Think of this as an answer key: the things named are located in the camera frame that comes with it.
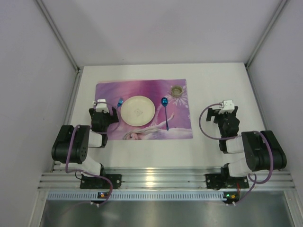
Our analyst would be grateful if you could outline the cream round plate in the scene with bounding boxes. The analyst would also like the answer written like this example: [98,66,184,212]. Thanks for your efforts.
[120,96,155,127]

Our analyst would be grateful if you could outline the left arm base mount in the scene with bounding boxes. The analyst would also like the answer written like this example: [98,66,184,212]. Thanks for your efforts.
[75,171,122,189]

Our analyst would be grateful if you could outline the left aluminium frame post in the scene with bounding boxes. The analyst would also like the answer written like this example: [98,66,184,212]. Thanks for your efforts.
[35,0,81,71]

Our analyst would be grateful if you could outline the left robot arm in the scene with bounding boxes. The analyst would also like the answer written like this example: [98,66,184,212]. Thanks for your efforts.
[51,107,119,177]

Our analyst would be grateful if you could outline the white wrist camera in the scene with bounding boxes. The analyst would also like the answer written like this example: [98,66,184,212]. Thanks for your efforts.
[219,100,235,114]
[93,99,109,113]

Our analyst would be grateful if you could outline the blue metal spoon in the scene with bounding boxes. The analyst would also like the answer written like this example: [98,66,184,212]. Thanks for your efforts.
[161,97,169,130]

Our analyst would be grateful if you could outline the blue metal fork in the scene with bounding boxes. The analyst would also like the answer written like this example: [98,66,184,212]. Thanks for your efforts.
[117,97,124,108]

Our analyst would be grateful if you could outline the right aluminium frame post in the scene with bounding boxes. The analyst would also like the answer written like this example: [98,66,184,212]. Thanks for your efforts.
[244,0,290,70]

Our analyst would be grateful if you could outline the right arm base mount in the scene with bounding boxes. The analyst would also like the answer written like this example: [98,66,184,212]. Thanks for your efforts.
[205,174,250,190]

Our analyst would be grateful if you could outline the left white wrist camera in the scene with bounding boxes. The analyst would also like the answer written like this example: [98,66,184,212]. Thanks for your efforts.
[93,99,109,113]

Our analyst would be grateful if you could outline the perforated cable duct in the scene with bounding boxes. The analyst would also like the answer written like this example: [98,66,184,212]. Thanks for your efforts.
[47,191,238,201]

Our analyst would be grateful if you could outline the small beige cup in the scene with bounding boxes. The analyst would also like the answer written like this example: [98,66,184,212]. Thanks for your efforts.
[170,85,184,98]

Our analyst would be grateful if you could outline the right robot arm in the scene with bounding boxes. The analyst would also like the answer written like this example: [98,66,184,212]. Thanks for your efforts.
[203,103,287,178]

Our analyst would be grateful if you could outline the aluminium mounting rail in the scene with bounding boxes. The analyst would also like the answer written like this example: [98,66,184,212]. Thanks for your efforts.
[38,165,295,191]

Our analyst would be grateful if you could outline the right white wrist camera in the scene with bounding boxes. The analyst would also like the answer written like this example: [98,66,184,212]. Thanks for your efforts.
[219,100,235,114]

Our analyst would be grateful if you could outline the aluminium frame post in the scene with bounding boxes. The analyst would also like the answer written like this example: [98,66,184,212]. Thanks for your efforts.
[35,0,81,71]
[244,0,290,70]

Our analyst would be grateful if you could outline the purple printed placemat cloth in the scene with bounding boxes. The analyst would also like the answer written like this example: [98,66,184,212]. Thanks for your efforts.
[95,79,193,140]

